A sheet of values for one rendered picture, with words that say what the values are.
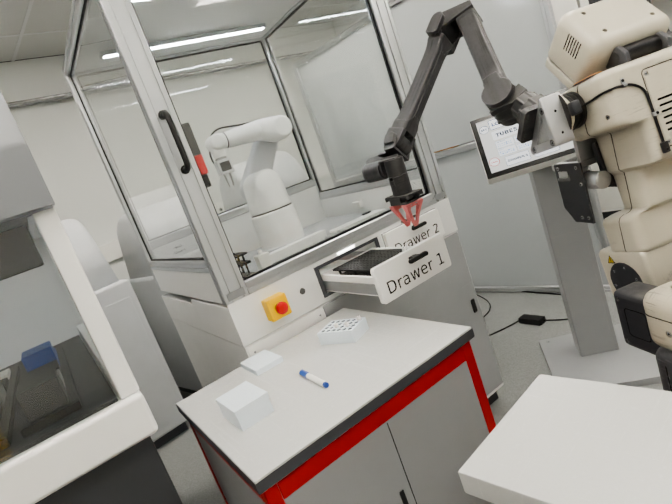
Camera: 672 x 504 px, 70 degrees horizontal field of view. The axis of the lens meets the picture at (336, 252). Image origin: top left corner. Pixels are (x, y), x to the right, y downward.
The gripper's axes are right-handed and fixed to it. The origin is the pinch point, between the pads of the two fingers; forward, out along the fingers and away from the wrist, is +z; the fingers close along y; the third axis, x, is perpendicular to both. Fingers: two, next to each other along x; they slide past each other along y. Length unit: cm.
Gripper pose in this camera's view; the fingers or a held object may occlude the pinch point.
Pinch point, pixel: (411, 223)
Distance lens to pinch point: 143.4
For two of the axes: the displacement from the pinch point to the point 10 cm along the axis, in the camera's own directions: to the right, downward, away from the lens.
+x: -7.9, 3.7, -4.9
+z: 3.1, 9.3, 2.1
